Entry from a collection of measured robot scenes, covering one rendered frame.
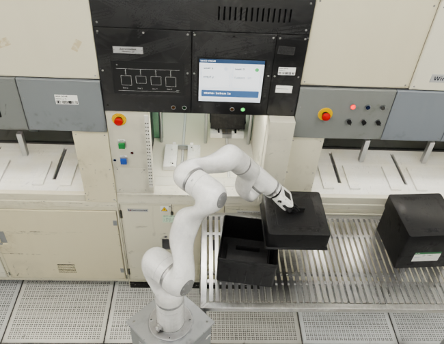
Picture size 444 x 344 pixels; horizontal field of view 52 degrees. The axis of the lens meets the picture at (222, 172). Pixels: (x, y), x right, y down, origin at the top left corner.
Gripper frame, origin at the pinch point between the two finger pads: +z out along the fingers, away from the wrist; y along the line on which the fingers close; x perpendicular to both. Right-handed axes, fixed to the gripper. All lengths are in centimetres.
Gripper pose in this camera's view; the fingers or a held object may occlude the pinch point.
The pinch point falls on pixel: (294, 208)
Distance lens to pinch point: 216.8
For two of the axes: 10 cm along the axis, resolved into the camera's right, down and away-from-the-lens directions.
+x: -7.4, 5.1, 4.3
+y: -0.2, -6.6, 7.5
